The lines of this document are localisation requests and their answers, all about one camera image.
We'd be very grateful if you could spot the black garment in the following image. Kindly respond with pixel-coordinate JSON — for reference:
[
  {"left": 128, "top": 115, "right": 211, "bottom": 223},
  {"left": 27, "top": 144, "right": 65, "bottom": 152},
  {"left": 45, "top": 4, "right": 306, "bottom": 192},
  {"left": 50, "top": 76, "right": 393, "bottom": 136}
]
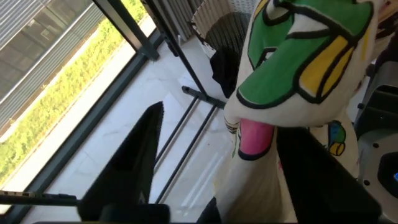
[{"left": 210, "top": 46, "right": 242, "bottom": 99}]

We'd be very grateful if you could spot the black clothes rack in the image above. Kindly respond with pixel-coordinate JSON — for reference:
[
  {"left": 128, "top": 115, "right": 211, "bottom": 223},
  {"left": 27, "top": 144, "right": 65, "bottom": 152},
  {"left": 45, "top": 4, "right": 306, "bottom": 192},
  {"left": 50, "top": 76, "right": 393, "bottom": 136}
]
[{"left": 0, "top": 0, "right": 228, "bottom": 206}]

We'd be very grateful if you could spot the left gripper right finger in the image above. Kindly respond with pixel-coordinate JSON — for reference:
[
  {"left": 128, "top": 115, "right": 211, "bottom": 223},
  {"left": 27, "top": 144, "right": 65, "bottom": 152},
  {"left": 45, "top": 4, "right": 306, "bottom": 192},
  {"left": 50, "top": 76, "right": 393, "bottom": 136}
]
[{"left": 276, "top": 126, "right": 383, "bottom": 223}]

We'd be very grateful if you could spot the beige curtain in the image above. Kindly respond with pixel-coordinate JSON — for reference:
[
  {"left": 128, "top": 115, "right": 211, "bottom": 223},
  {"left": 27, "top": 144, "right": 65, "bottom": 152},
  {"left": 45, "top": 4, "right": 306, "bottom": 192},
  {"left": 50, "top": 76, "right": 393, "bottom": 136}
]
[{"left": 152, "top": 0, "right": 206, "bottom": 43}]

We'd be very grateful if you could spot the cream printed garment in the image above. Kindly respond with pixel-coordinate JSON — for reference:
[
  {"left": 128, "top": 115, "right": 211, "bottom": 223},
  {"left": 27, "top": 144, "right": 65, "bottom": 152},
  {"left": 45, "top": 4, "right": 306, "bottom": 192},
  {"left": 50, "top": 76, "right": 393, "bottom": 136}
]
[{"left": 213, "top": 0, "right": 398, "bottom": 223}]

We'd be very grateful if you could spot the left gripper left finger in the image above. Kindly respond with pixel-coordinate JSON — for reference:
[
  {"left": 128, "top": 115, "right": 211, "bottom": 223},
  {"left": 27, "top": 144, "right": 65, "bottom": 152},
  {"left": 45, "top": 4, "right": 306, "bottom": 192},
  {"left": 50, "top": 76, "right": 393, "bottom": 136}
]
[{"left": 77, "top": 101, "right": 170, "bottom": 222}]

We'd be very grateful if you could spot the white laundry basket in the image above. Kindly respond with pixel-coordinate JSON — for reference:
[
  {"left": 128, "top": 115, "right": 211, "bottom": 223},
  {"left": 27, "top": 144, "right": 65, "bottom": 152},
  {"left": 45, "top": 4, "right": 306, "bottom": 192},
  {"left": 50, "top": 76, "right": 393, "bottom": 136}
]
[{"left": 190, "top": 0, "right": 259, "bottom": 58}]

